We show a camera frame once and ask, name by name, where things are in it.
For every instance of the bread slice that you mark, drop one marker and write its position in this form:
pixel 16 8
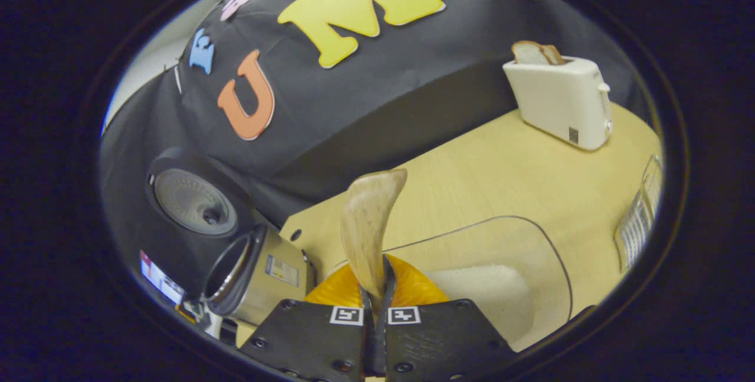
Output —
pixel 528 53
pixel 555 55

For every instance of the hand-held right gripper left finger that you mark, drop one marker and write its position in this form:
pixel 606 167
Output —
pixel 307 341

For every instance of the wooden spoon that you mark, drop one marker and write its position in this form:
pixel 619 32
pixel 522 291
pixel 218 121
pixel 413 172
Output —
pixel 368 223

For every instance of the computer monitor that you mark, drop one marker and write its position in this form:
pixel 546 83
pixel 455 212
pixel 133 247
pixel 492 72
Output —
pixel 160 279

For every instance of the clear plastic container lid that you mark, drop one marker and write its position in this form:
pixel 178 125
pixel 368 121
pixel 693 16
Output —
pixel 501 240

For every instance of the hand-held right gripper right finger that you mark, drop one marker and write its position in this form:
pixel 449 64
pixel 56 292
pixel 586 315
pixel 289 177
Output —
pixel 448 341

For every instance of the black and silver rice cooker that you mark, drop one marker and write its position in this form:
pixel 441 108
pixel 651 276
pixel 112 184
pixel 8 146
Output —
pixel 253 302

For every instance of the white toaster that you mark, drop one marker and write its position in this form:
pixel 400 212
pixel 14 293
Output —
pixel 560 99

